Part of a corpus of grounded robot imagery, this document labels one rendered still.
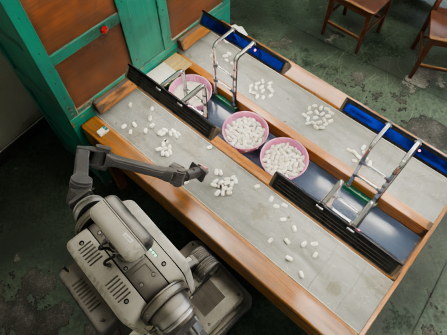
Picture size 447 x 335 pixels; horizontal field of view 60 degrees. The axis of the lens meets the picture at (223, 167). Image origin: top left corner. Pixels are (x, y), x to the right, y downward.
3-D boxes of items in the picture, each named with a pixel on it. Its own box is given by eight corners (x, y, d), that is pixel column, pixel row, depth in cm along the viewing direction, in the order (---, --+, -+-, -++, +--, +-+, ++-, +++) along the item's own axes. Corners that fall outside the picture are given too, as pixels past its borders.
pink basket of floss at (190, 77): (212, 117, 239) (211, 107, 231) (169, 117, 239) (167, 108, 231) (212, 84, 253) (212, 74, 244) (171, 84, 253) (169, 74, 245)
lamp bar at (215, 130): (211, 141, 186) (210, 133, 180) (125, 77, 207) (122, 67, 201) (221, 131, 189) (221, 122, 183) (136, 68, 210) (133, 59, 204)
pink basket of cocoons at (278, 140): (287, 195, 212) (289, 187, 204) (249, 167, 221) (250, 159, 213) (315, 164, 222) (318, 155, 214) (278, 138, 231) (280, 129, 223)
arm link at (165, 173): (90, 168, 178) (94, 146, 175) (92, 164, 184) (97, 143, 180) (181, 191, 186) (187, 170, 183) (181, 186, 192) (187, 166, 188)
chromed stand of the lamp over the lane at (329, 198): (330, 265, 193) (356, 233, 154) (297, 239, 200) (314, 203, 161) (351, 238, 200) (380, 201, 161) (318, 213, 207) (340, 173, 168)
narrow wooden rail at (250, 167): (387, 286, 190) (395, 280, 180) (138, 95, 251) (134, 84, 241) (392, 278, 192) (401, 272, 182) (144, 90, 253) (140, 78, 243)
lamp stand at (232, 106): (235, 113, 241) (237, 60, 202) (211, 96, 247) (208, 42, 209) (255, 96, 248) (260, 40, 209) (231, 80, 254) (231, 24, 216)
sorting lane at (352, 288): (358, 334, 173) (359, 334, 171) (98, 117, 234) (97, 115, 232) (392, 283, 184) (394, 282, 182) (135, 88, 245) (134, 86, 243)
